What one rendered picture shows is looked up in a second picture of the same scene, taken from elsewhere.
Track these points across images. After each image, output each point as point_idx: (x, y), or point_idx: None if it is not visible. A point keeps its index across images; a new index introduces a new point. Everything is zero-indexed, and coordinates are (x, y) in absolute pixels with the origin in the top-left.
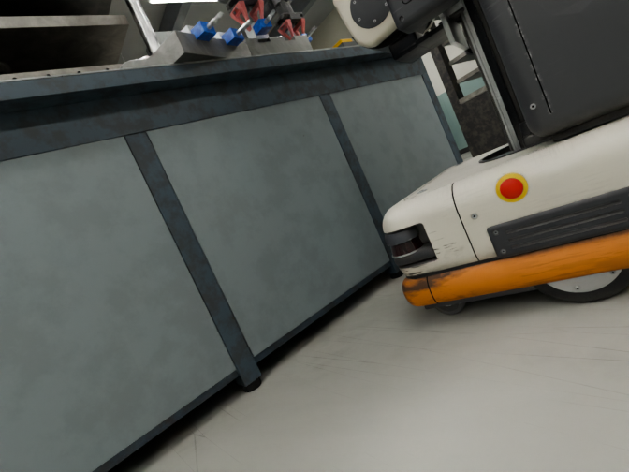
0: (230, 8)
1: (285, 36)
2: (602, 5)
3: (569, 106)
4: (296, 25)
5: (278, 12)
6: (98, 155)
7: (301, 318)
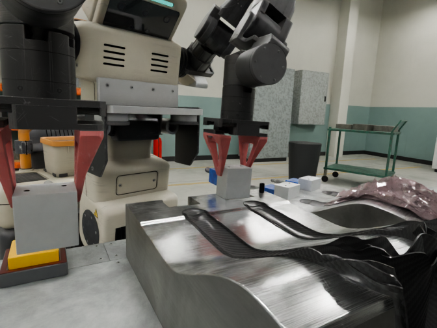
0: (263, 128)
1: (90, 163)
2: None
3: None
4: (5, 130)
5: (74, 66)
6: None
7: None
